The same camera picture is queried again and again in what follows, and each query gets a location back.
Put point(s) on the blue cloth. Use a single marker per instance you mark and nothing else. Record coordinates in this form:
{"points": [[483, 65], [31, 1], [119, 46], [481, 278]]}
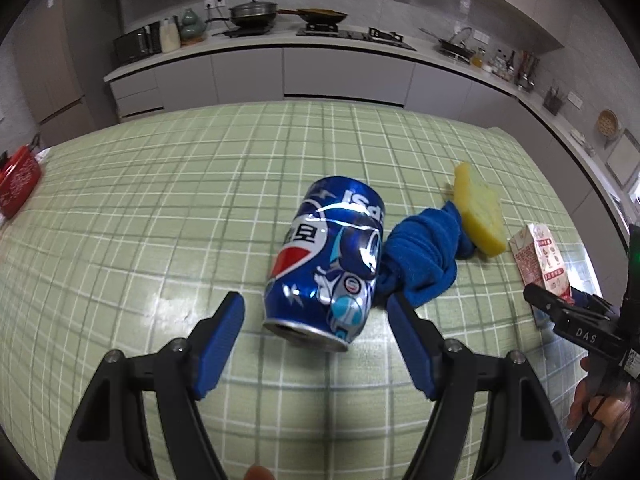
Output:
{"points": [[425, 245]]}

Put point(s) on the person's right hand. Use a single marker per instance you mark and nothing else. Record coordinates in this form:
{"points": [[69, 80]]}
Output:
{"points": [[612, 412]]}

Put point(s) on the green ceramic vase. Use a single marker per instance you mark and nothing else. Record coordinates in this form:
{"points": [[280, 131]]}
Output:
{"points": [[192, 27]]}

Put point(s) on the red and white carton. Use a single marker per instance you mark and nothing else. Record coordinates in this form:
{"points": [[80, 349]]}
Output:
{"points": [[542, 260]]}

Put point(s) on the lidded wok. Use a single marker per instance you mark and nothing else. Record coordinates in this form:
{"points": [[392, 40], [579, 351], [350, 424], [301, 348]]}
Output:
{"points": [[252, 12]]}

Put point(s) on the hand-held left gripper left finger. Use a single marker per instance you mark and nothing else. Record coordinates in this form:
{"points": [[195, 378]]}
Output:
{"points": [[220, 345]]}

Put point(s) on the black microwave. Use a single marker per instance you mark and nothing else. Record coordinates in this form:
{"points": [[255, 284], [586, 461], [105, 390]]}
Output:
{"points": [[135, 46]]}

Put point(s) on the yellow oil bottle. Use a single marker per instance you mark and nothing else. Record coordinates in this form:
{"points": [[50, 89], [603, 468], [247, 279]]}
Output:
{"points": [[478, 59]]}

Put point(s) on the pan with glass lid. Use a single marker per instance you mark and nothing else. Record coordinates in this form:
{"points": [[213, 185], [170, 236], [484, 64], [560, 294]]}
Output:
{"points": [[457, 46]]}

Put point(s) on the red pot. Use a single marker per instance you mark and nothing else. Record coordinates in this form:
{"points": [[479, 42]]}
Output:
{"points": [[17, 185]]}

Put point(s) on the blue soda can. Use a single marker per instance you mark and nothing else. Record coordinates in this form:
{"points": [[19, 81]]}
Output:
{"points": [[325, 255]]}

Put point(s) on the dark sauce bottle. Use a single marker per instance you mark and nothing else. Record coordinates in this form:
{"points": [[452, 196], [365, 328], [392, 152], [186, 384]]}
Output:
{"points": [[510, 67]]}

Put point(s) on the white jar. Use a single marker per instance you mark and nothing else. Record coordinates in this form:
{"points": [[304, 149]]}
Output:
{"points": [[170, 37]]}

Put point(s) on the green checked tablecloth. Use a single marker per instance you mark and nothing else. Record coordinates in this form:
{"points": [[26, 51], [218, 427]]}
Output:
{"points": [[150, 210]]}

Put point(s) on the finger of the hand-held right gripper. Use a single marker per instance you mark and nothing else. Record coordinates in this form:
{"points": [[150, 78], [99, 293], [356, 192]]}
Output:
{"points": [[542, 301], [590, 301]]}

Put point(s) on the black induction cooker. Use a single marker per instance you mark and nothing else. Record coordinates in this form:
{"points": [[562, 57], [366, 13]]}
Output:
{"points": [[245, 32]]}

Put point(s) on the black gas hob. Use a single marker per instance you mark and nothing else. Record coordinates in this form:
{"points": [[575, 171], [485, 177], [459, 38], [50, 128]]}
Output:
{"points": [[350, 36]]}

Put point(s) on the metal utensil holder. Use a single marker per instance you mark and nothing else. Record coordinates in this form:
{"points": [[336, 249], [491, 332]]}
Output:
{"points": [[527, 77]]}

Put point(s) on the wall socket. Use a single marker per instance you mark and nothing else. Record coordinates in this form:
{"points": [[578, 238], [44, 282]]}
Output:
{"points": [[214, 3]]}

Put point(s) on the black utensil holder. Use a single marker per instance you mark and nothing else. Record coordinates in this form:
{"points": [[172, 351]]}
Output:
{"points": [[553, 104]]}

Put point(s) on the frying pan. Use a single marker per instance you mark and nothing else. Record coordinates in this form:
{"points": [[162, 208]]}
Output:
{"points": [[320, 15]]}

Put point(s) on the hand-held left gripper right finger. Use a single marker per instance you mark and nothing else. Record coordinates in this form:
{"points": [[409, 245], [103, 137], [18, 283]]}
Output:
{"points": [[415, 345]]}

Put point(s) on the yellow sponge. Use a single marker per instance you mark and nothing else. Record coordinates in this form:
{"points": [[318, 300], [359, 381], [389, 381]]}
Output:
{"points": [[482, 210]]}

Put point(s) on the grey cutting board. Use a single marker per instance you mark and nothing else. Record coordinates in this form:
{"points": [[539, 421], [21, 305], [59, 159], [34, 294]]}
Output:
{"points": [[625, 157]]}

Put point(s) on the tall grey cabinet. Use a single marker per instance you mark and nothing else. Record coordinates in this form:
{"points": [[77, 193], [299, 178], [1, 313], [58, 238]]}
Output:
{"points": [[55, 60]]}

